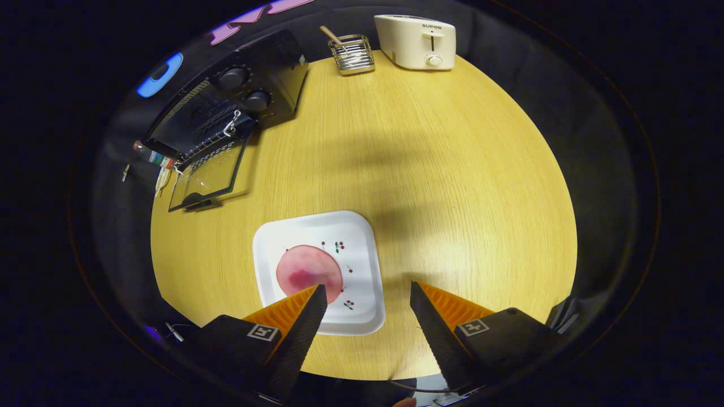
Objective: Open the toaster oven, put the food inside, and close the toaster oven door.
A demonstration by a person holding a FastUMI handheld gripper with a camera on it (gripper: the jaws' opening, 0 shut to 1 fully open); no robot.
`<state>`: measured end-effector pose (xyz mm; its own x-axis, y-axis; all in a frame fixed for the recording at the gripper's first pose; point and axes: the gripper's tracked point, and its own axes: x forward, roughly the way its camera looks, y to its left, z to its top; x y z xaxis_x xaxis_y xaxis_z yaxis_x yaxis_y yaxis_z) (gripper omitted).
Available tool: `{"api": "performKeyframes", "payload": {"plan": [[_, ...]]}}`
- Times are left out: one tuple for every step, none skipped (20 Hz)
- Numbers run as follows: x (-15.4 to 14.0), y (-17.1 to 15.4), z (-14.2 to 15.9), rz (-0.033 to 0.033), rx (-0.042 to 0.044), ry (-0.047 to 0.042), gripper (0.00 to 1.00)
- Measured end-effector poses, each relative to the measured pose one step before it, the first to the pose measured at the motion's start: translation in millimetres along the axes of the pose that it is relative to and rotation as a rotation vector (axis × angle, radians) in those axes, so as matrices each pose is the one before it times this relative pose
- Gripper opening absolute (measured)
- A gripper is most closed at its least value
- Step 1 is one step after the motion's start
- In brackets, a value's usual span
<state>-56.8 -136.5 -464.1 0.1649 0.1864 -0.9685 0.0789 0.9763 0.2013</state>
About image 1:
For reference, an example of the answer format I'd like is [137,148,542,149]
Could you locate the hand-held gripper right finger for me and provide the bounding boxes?
[410,280,566,395]

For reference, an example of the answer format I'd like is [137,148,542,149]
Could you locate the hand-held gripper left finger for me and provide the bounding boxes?
[198,284,329,402]

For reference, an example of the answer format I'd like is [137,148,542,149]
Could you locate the pink round food slice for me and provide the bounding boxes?
[276,245,344,306]

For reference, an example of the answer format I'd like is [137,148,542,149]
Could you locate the white square plate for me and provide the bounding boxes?
[252,211,386,336]

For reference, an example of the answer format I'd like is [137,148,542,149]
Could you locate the black toaster oven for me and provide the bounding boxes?
[144,29,310,213]

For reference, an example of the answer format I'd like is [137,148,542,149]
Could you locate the cream pop-up toaster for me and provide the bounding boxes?
[374,14,456,71]

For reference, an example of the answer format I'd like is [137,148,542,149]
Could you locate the clear plastic water bottle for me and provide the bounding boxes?
[133,140,176,169]

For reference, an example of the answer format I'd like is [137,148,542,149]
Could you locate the wooden spoon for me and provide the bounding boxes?
[319,25,347,51]

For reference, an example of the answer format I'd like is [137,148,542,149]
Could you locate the wire utensil holder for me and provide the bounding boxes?
[328,34,376,76]

